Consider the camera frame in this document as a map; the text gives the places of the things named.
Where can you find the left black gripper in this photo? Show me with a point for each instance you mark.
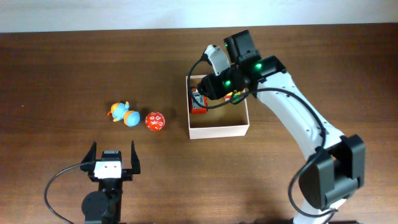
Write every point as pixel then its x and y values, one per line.
pixel 127 173

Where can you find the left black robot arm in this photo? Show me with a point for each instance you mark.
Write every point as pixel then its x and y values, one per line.
pixel 103 206

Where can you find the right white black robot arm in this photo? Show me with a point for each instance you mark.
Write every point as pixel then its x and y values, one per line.
pixel 334 167

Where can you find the red ball with white letters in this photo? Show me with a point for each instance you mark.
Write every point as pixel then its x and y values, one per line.
pixel 155 121

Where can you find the multicoloured puzzle cube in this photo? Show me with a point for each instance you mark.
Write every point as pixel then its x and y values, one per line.
pixel 234 97

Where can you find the red toy car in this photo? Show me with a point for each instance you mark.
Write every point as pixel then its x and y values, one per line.
pixel 194 107

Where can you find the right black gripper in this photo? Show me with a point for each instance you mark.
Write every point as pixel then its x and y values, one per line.
pixel 214 88

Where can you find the white open cardboard box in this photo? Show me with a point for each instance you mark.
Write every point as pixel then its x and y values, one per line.
pixel 226 121

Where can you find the blue and orange toy figure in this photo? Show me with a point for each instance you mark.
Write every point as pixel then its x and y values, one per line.
pixel 120 112

